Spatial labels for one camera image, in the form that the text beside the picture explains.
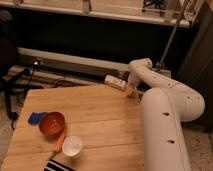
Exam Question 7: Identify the white window sill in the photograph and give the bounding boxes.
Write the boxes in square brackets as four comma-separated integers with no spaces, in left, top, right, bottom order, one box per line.
[0,0,184,26]

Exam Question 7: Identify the black office chair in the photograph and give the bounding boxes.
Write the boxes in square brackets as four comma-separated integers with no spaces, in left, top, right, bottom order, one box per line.
[0,10,20,91]

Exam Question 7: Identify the orange carrot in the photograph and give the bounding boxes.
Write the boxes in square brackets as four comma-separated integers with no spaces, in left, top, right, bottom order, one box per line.
[49,128,67,159]

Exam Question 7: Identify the red bowl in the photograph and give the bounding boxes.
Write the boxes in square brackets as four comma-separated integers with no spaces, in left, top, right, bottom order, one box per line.
[39,112,65,136]

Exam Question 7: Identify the metal pole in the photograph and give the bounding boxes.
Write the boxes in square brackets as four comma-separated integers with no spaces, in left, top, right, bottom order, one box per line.
[156,0,191,72]

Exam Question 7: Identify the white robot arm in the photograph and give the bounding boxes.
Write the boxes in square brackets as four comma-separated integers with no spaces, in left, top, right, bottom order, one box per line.
[128,58,205,171]

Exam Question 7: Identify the black white striped cloth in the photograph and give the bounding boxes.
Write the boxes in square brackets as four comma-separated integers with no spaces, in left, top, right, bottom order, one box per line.
[44,160,75,171]

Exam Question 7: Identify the white cup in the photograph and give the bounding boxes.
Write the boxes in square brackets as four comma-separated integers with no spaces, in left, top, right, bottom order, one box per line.
[62,136,83,159]

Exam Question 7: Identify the grey baseboard heater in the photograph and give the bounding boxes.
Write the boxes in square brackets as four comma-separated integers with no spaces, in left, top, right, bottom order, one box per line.
[17,47,172,88]

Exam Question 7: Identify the blue sponge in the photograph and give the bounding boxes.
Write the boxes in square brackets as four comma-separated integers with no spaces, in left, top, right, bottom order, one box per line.
[28,112,46,125]

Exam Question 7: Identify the wooden table board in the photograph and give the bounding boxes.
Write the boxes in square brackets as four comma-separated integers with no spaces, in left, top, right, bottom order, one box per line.
[1,85,144,171]

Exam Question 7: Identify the black tripod stand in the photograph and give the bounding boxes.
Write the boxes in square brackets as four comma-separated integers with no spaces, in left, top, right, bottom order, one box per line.
[0,60,42,129]

